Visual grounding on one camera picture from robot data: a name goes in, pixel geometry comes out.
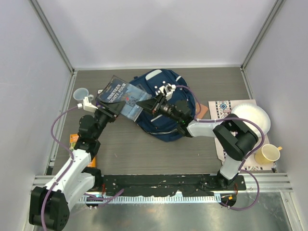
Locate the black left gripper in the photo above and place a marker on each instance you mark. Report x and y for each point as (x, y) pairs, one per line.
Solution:
(113, 110)

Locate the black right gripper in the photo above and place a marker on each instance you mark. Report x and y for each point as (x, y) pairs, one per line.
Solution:
(151, 105)

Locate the dark blue 1984 book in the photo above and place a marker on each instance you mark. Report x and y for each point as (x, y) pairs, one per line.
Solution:
(120, 90)

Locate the navy blue student backpack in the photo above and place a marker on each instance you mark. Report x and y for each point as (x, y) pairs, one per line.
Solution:
(164, 128)

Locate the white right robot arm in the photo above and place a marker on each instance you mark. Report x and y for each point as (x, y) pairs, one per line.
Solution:
(205, 128)

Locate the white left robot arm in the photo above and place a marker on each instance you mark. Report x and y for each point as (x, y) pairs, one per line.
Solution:
(50, 205)

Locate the light blue cup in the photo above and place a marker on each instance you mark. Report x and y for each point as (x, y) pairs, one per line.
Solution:
(80, 93)

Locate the tan leather wallet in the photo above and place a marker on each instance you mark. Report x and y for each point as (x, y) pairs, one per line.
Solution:
(200, 111)

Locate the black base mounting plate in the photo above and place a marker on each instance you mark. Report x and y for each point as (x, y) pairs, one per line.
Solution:
(168, 185)

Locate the white paper plate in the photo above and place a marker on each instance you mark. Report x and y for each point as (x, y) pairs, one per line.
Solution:
(254, 114)

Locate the yellow cup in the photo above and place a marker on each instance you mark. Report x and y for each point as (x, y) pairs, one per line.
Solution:
(267, 154)

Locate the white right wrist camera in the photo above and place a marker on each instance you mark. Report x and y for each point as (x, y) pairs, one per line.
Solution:
(166, 89)

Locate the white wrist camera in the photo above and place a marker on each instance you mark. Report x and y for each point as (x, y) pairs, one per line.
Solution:
(166, 89)
(86, 105)

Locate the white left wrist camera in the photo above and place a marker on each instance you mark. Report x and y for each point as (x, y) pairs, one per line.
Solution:
(86, 105)

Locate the perforated metal rail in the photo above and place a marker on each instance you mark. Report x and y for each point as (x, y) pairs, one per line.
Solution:
(176, 199)

